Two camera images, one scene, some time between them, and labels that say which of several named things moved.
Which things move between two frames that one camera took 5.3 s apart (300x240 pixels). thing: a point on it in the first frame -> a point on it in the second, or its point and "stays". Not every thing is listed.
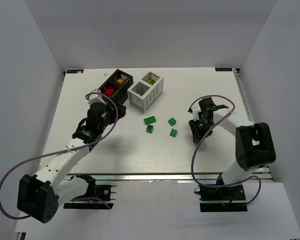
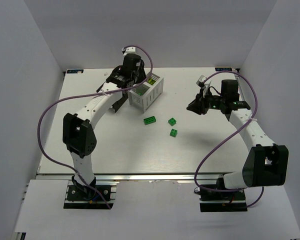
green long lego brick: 149,120 stays
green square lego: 172,121 stays
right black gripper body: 198,132 -> 204,104
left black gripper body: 116,110 -> 121,100
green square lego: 173,132 stays
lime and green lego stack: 151,81 stays
